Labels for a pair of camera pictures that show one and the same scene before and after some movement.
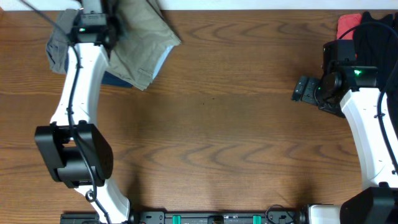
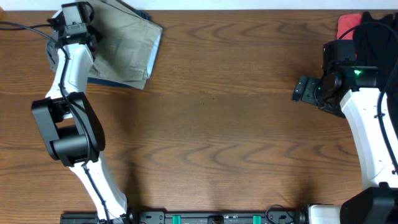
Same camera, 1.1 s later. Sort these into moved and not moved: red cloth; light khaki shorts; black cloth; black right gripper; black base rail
Moved: light khaki shorts
Not moved: black right gripper; black base rail; black cloth; red cloth
